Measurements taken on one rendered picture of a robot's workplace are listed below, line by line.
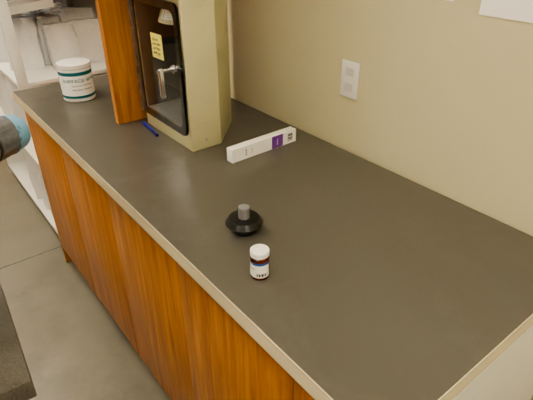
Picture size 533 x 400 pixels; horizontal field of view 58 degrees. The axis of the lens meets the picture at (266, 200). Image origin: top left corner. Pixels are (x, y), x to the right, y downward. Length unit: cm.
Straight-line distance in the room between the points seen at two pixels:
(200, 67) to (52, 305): 148
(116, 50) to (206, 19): 42
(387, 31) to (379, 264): 67
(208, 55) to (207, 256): 67
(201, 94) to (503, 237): 93
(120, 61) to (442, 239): 120
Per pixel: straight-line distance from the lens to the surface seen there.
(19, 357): 99
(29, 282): 274
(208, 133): 159
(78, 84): 211
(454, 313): 103
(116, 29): 178
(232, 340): 114
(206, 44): 151
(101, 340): 230
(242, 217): 115
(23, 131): 110
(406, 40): 141
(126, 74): 182
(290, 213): 124
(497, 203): 137
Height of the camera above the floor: 161
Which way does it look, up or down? 31 degrees down
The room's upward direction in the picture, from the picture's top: straight up
